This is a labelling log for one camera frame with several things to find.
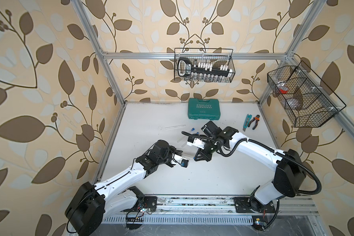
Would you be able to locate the red item in basket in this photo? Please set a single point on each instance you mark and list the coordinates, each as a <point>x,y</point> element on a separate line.
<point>281,88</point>

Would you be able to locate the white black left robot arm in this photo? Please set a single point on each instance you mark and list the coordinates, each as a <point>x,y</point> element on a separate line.
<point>94,202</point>

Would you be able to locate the socket set on holder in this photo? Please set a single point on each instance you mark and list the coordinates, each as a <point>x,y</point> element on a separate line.
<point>186,67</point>

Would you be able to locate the aluminium frame post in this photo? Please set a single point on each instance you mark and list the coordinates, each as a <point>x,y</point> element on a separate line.
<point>279,27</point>

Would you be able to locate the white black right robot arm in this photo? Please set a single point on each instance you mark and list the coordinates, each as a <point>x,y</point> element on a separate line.
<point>286,165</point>

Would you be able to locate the black wire basket right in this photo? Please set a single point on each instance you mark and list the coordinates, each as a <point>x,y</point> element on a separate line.
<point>311,101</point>

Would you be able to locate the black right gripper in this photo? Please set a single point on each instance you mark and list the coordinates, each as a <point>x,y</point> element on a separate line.
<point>204,156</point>

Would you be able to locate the teal utility knife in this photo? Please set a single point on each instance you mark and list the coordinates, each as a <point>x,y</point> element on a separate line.
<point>246,122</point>

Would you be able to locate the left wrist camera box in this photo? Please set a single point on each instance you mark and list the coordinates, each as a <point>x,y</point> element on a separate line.
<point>180,161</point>

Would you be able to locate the black wire basket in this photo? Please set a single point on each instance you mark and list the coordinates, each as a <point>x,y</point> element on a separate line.
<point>311,101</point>
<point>216,57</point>

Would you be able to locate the black wire basket back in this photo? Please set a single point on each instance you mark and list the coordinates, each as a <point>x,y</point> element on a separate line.
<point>216,57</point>

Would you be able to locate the green plastic tool case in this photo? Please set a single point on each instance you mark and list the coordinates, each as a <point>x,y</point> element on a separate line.
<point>203,109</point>

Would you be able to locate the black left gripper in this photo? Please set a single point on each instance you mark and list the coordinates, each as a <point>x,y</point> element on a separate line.
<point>173,150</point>

